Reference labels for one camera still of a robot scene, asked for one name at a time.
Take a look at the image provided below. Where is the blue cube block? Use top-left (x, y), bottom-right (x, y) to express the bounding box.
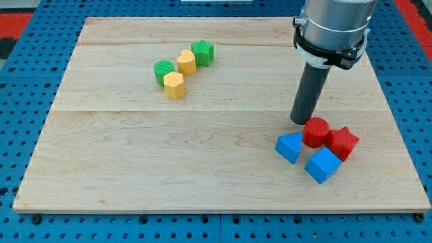
top-left (304, 147), bottom-right (342, 184)

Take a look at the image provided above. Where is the green star block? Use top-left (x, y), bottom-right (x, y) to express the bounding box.
top-left (191, 39), bottom-right (214, 67)

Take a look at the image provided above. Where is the light wooden board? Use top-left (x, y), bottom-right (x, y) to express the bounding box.
top-left (13, 17), bottom-right (431, 214)

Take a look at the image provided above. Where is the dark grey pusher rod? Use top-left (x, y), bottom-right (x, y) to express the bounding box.
top-left (290, 63), bottom-right (329, 125)

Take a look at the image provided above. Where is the red cylinder block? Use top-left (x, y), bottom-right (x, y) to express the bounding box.
top-left (302, 117), bottom-right (330, 148)

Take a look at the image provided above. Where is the red star block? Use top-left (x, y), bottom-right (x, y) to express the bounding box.
top-left (324, 126), bottom-right (360, 162)

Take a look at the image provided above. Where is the yellow hexagon block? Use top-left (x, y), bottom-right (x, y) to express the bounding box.
top-left (163, 72), bottom-right (186, 99)

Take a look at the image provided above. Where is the yellow heart block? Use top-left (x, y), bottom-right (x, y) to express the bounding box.
top-left (177, 49), bottom-right (196, 76)

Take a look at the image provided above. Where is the green cylinder block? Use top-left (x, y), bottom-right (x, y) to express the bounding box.
top-left (153, 59), bottom-right (174, 86)

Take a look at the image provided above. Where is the blue triangle block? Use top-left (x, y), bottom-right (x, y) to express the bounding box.
top-left (275, 132), bottom-right (302, 164)

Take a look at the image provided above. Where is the black white clamp ring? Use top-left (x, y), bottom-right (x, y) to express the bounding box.
top-left (292, 26), bottom-right (371, 71)

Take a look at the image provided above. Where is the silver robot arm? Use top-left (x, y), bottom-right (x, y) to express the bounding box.
top-left (293, 0), bottom-right (377, 51)

